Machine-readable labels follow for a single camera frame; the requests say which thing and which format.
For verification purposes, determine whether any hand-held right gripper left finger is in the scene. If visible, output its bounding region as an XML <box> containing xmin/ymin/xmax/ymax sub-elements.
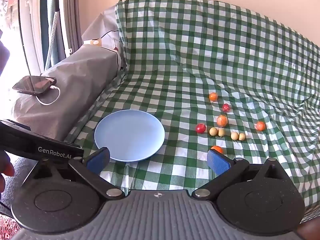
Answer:
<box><xmin>24</xmin><ymin>147</ymin><xmax>125</xmax><ymax>201</ymax></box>

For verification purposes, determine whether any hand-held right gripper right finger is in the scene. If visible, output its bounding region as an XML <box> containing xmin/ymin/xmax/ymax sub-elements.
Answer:
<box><xmin>191</xmin><ymin>149</ymin><xmax>292</xmax><ymax>202</ymax></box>

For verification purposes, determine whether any light blue plate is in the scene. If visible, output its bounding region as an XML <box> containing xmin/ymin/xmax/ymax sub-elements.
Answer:
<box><xmin>94</xmin><ymin>110</ymin><xmax>166</xmax><ymax>162</ymax></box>

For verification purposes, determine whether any black smartphone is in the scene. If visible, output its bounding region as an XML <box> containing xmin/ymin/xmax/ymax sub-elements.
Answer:
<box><xmin>12</xmin><ymin>76</ymin><xmax>57</xmax><ymax>96</ymax></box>

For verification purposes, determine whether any grey sofa cover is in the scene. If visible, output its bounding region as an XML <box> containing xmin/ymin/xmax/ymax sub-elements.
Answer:
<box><xmin>10</xmin><ymin>5</ymin><xmax>128</xmax><ymax>143</ymax></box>

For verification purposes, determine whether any red patterned rug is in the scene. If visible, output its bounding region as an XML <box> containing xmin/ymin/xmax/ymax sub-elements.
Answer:
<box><xmin>0</xmin><ymin>216</ymin><xmax>21</xmax><ymax>240</ymax></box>

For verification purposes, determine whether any green white checked cloth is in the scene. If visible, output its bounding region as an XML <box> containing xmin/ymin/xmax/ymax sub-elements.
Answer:
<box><xmin>65</xmin><ymin>0</ymin><xmax>320</xmax><ymax>224</ymax></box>

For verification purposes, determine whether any grey striped pole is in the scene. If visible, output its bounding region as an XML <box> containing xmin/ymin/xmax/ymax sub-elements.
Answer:
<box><xmin>44</xmin><ymin>0</ymin><xmax>63</xmax><ymax>71</ymax></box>

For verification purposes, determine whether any white charging cable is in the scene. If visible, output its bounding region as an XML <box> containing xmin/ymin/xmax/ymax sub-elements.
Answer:
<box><xmin>36</xmin><ymin>85</ymin><xmax>61</xmax><ymax>105</ymax></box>

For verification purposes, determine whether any white sliding door frame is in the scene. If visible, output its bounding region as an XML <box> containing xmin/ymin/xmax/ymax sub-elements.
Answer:
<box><xmin>19</xmin><ymin>0</ymin><xmax>83</xmax><ymax>75</ymax></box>

